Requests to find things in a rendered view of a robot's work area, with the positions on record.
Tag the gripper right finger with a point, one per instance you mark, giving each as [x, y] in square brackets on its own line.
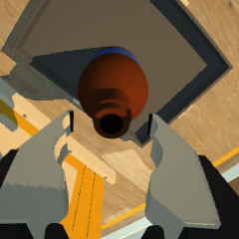
[187, 195]

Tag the brown bottle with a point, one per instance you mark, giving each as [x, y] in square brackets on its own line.
[112, 91]

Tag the yellow bottle crate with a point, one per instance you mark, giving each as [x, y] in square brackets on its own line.
[85, 187]

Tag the dark grey rectangular tray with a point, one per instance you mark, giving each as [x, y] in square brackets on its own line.
[180, 60]

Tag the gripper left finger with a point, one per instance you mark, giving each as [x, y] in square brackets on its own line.
[33, 186]

